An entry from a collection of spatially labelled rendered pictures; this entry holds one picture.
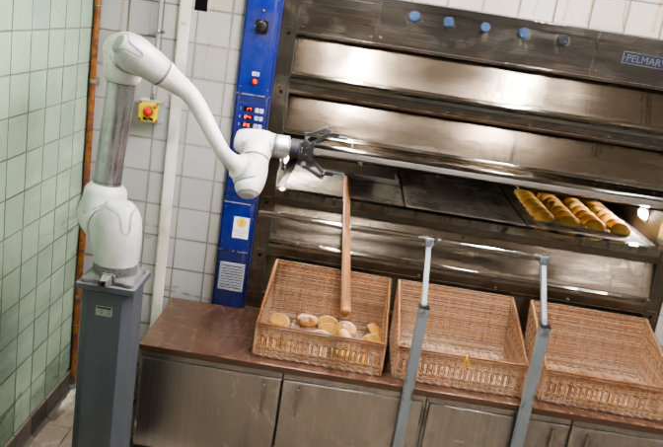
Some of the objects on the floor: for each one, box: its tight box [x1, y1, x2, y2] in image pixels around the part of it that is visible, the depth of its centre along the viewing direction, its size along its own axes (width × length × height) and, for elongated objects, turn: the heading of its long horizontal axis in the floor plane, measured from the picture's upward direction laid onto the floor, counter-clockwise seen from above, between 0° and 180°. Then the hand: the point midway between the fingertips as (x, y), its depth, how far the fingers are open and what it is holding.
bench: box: [133, 297, 663, 447], centre depth 337 cm, size 56×242×58 cm, turn 57°
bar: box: [258, 209, 552, 447], centre depth 309 cm, size 31×127×118 cm, turn 57°
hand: (342, 156), depth 282 cm, fingers open, 13 cm apart
